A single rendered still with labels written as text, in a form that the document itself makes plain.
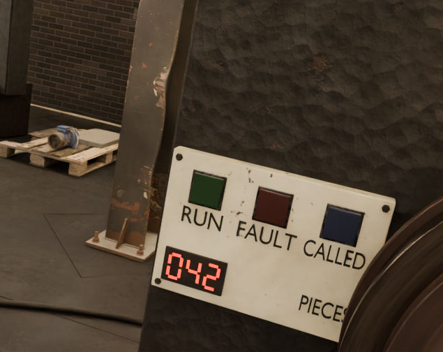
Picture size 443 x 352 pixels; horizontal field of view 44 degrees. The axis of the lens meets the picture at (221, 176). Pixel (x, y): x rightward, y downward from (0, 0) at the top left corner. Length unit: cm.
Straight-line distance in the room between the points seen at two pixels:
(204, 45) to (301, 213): 22
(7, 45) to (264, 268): 511
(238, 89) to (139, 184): 275
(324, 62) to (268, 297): 28
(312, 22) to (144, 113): 270
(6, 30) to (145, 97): 261
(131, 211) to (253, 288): 279
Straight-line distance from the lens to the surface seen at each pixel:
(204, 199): 66
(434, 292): 50
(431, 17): 64
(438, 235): 50
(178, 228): 68
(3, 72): 570
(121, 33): 730
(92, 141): 540
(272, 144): 65
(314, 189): 63
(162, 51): 324
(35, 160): 505
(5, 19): 567
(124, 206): 346
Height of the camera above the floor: 138
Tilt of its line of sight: 14 degrees down
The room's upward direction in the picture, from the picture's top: 11 degrees clockwise
